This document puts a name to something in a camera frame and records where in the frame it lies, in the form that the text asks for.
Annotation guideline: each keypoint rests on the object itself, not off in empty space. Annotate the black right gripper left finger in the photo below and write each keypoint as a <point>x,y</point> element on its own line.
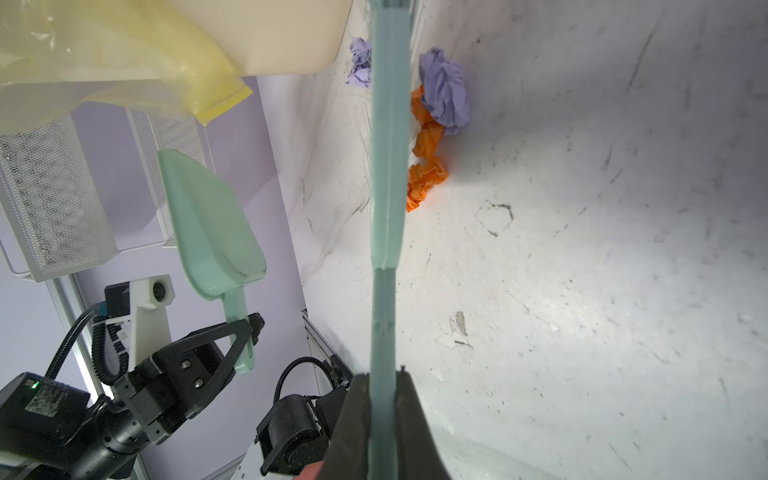
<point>347,455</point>

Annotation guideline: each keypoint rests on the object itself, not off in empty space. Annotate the orange purple scrap near bin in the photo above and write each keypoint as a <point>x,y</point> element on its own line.
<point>441,107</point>

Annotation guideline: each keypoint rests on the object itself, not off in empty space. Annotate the green plastic dustpan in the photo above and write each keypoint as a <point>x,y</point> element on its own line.
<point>218,249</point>

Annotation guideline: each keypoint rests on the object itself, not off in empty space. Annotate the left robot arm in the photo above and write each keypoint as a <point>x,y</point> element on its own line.
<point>50,430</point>

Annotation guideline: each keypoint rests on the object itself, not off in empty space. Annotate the green hand brush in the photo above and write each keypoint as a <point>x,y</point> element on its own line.
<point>390,139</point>

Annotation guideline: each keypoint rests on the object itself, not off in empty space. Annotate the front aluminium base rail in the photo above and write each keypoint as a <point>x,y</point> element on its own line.
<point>320,349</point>

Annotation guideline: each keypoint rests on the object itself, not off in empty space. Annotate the yellow lined trash bin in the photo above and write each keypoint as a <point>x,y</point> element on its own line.
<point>174,57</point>

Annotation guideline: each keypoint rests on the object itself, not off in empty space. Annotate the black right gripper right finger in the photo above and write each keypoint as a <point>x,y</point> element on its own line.
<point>417,455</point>

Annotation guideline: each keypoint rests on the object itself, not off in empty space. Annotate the white mesh two-tier shelf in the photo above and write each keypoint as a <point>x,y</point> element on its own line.
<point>50,199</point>

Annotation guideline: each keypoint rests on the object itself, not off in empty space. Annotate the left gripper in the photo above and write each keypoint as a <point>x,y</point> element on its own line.
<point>171,387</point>

